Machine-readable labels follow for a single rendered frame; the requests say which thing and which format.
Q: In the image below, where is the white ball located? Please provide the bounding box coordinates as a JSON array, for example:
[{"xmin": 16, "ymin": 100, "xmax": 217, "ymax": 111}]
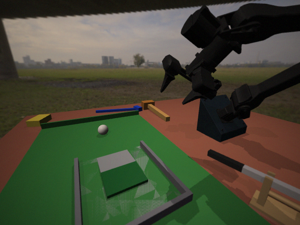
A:
[{"xmin": 98, "ymin": 125, "xmax": 108, "ymax": 135}]

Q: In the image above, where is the green putting mat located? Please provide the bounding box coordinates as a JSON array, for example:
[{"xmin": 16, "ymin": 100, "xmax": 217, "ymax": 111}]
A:
[{"xmin": 0, "ymin": 115, "xmax": 271, "ymax": 225}]

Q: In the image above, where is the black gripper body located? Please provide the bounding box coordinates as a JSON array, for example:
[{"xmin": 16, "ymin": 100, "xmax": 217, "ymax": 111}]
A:
[{"xmin": 162, "ymin": 51, "xmax": 218, "ymax": 100}]

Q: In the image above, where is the wooden mallet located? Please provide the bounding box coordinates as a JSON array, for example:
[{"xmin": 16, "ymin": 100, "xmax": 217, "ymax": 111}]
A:
[{"xmin": 141, "ymin": 100, "xmax": 170, "ymax": 121}]

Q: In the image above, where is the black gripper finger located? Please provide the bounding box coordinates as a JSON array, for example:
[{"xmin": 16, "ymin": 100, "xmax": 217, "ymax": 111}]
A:
[
  {"xmin": 160, "ymin": 71, "xmax": 175, "ymax": 93},
  {"xmin": 182, "ymin": 90, "xmax": 208, "ymax": 105}
]

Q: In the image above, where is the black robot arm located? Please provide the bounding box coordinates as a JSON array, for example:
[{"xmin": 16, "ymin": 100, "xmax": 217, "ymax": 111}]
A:
[{"xmin": 181, "ymin": 3, "xmax": 300, "ymax": 123}]

